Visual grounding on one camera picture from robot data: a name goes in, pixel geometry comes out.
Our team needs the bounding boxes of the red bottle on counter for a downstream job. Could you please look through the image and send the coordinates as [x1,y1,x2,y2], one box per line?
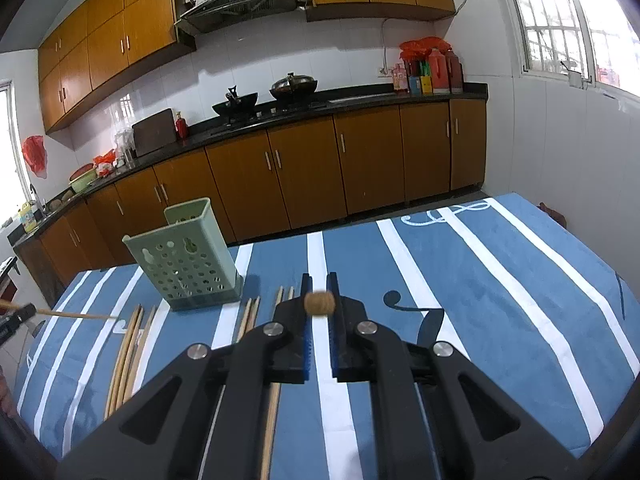
[176,112,189,140]

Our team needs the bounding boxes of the yellow detergent bottle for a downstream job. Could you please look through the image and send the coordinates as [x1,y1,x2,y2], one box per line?
[18,202,39,233]

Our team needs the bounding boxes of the orange plastic bag on counter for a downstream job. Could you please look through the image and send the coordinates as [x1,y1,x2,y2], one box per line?
[93,148,116,178]

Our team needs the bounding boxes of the red thermos pair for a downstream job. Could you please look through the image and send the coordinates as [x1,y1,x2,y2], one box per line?
[427,49,463,94]

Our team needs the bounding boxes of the blue white striped tablecloth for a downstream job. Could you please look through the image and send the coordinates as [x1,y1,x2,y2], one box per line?
[1,194,639,479]

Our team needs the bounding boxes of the black wok left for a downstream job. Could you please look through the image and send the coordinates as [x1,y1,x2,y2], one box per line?
[213,87,258,122]

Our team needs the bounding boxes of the dark wooden cutting board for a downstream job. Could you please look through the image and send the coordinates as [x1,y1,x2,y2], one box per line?
[132,108,177,158]

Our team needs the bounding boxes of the black wok with lid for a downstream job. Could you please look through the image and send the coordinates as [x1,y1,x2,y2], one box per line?
[270,73,318,103]

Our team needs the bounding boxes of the green basin with red lid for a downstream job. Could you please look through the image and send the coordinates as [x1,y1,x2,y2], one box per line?
[70,162,98,194]

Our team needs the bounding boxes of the green perforated utensil holder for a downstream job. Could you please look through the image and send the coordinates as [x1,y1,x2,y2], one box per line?
[122,197,244,311]

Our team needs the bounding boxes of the lower wooden cabinets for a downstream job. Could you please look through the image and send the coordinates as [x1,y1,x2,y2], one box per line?
[14,96,487,304]

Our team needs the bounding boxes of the red plastic bag on wall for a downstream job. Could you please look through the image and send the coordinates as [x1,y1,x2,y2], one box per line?
[22,136,48,179]

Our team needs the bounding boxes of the wooden cabinets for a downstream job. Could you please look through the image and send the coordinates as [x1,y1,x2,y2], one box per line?
[14,96,487,304]
[38,0,457,132]

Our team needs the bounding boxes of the upper wooden cabinets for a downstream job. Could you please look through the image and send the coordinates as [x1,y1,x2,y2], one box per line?
[38,0,457,132]

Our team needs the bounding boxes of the right window with bars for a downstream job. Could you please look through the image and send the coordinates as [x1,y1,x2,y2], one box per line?
[513,0,639,96]

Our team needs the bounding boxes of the left window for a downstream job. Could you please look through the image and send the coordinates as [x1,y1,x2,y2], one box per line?
[0,81,30,224]

